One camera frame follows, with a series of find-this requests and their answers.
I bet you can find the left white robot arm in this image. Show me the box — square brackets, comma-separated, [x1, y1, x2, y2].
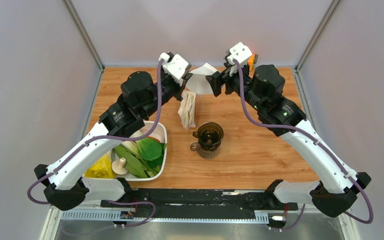
[34, 68, 192, 211]

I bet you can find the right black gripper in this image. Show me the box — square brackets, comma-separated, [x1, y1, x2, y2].
[206, 60, 265, 112]

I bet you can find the green bok choy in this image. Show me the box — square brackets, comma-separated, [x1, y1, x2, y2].
[131, 136, 166, 161]

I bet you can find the orange green carton box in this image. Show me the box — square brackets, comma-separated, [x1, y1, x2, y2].
[247, 54, 259, 71]

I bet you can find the clear glass coffee server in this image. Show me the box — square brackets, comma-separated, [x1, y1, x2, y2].
[190, 142, 221, 160]

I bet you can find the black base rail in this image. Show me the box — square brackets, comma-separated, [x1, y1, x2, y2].
[100, 188, 298, 221]

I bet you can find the pack of paper filters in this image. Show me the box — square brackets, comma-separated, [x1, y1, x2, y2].
[177, 90, 197, 130]

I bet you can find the yellow napa cabbage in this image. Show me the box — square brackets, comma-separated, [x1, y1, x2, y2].
[84, 151, 115, 179]

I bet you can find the white paper coffee filter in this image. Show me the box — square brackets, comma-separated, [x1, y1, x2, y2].
[186, 63, 218, 95]

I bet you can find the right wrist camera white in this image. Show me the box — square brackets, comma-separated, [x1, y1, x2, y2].
[225, 41, 253, 76]

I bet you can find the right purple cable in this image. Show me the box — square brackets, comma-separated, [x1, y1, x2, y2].
[232, 58, 374, 232]

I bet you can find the red chili pepper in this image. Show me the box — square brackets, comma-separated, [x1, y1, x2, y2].
[148, 136, 164, 143]

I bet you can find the dark brown coffee dripper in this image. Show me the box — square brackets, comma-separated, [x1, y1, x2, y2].
[190, 122, 224, 153]

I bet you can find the white rectangular tray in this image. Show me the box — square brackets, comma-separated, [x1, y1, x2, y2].
[83, 120, 168, 182]

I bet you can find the white mushroom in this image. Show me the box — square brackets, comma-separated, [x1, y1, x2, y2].
[111, 157, 129, 175]

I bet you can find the dark green leaf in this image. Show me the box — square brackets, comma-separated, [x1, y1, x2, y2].
[113, 145, 148, 179]

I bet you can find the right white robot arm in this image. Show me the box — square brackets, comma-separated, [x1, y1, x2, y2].
[206, 65, 371, 218]

